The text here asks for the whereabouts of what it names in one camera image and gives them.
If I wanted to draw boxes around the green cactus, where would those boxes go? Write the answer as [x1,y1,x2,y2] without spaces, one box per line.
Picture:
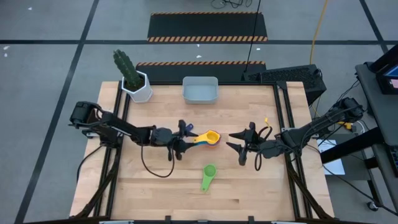
[113,49,142,90]

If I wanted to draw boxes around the black laptop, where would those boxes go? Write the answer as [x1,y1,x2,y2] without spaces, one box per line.
[369,43,398,96]

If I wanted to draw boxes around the black hanging cable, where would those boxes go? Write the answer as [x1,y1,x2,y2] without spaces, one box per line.
[244,0,262,74]

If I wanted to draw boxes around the white paper sheet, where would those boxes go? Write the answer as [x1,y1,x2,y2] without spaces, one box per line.
[316,139,346,176]

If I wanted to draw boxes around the black hazard-striped floor mat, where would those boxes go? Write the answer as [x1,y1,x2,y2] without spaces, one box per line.
[147,11,269,43]
[136,61,267,83]

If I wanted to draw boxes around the turquoise measuring cup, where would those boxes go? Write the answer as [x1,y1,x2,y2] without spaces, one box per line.
[194,136,221,147]

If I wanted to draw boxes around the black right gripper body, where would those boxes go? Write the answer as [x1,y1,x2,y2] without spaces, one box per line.
[238,121,285,167]

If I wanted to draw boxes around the black coiled floor cable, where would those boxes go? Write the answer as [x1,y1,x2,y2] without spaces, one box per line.
[211,0,252,9]

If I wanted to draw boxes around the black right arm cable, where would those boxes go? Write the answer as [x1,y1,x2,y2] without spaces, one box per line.
[254,126,274,172]

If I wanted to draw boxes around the green measuring cup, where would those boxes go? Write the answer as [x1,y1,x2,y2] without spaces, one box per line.
[200,164,218,193]

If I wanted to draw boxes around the black table frame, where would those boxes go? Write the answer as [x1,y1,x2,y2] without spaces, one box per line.
[70,80,335,224]

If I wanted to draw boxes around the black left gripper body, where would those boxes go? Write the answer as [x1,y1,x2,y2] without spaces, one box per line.
[150,119,187,162]

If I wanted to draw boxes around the black side desk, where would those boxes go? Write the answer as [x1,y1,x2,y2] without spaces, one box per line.
[320,43,398,215]

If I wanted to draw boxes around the yellow measuring cup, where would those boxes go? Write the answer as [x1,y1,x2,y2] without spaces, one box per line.
[193,129,221,146]

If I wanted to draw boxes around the yellow hanging cable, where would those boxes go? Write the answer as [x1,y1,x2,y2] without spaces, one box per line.
[310,0,330,65]

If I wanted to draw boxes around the grey plastic basket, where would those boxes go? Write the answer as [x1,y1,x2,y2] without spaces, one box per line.
[182,76,220,105]

